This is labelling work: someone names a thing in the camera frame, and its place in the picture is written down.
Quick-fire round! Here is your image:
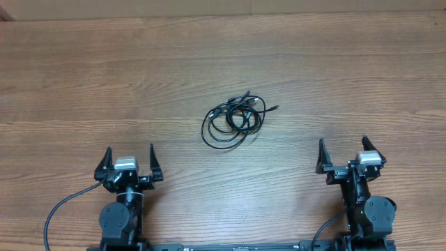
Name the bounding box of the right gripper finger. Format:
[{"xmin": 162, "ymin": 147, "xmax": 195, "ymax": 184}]
[
  {"xmin": 315, "ymin": 138, "xmax": 333, "ymax": 174},
  {"xmin": 362, "ymin": 135, "xmax": 387, "ymax": 167}
]

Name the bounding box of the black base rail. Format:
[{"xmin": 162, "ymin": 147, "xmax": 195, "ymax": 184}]
[{"xmin": 86, "ymin": 239, "xmax": 397, "ymax": 251}]

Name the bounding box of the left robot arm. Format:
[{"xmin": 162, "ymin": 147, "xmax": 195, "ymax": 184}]
[{"xmin": 94, "ymin": 145, "xmax": 164, "ymax": 250}]

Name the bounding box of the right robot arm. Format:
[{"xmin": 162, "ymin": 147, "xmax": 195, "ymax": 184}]
[{"xmin": 310, "ymin": 136, "xmax": 397, "ymax": 251}]

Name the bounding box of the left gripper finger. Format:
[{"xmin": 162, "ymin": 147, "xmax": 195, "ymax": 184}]
[
  {"xmin": 93, "ymin": 146, "xmax": 113, "ymax": 181},
  {"xmin": 149, "ymin": 144, "xmax": 164, "ymax": 182}
]

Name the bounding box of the long black usb cable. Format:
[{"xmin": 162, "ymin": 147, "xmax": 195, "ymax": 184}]
[{"xmin": 201, "ymin": 102, "xmax": 280, "ymax": 151}]

